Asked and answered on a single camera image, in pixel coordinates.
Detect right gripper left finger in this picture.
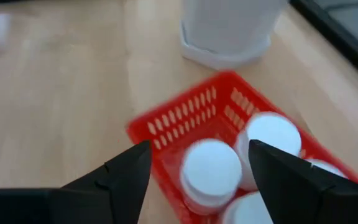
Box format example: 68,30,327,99
0,140,152,224

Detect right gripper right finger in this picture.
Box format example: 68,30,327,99
249,139,358,224

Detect white plastic pill bottle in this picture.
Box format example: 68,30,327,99
233,111,303,191
305,158,347,180
180,139,244,215
221,191,275,224

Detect red plastic basket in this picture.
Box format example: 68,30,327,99
125,70,358,224

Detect white plant pot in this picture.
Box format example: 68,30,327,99
180,0,288,70

